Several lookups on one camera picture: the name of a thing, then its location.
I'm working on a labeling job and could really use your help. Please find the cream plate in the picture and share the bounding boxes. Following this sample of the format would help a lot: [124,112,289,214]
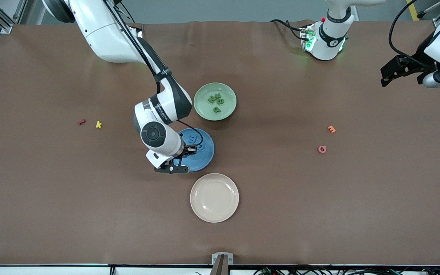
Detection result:
[190,173,239,223]

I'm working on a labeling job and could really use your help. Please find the black left base cable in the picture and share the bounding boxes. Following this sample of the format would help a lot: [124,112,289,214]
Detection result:
[270,19,305,40]

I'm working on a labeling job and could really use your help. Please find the grey metal camera bracket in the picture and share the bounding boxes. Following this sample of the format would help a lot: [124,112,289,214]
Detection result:
[212,253,234,275]

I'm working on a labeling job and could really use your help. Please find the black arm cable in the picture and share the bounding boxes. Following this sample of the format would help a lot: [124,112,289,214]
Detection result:
[389,0,434,63]
[105,0,204,146]

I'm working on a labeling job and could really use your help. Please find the blue plate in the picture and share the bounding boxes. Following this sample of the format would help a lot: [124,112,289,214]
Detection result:
[173,128,215,172]

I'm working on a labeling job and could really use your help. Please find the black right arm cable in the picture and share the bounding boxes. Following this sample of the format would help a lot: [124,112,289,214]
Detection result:
[105,0,204,146]

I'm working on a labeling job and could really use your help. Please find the green plate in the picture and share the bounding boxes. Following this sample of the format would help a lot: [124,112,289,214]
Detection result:
[194,82,237,121]

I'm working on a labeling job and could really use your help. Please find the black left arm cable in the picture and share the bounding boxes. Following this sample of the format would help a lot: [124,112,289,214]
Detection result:
[389,0,434,63]

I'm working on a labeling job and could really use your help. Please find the brown table mat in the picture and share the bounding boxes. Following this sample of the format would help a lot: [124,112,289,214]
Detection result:
[0,20,440,266]

